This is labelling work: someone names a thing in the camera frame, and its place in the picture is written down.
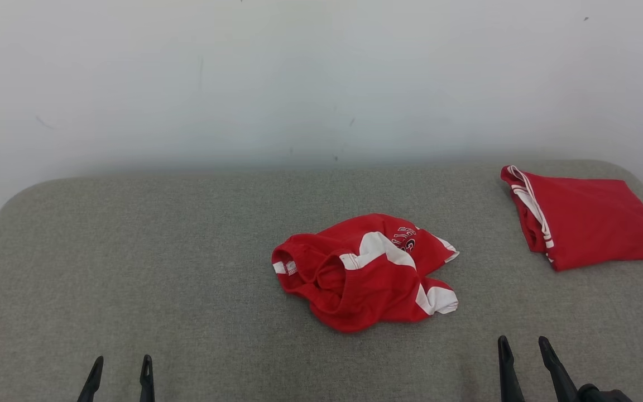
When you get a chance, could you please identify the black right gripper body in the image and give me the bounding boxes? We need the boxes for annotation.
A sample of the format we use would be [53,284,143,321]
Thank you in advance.
[575,384,633,402]

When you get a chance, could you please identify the red basketball jersey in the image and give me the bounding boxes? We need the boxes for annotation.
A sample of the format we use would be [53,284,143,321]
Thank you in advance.
[500,165,643,272]

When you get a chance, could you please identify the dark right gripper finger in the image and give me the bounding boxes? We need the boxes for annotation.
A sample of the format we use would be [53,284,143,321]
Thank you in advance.
[497,335,525,402]
[538,336,579,402]

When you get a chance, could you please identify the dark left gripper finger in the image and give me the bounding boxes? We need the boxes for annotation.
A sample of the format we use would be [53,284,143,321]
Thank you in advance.
[139,354,156,402]
[77,356,104,402]

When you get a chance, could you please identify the red shorts with white stripes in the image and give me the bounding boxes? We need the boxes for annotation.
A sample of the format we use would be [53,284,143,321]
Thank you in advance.
[271,213,460,334]

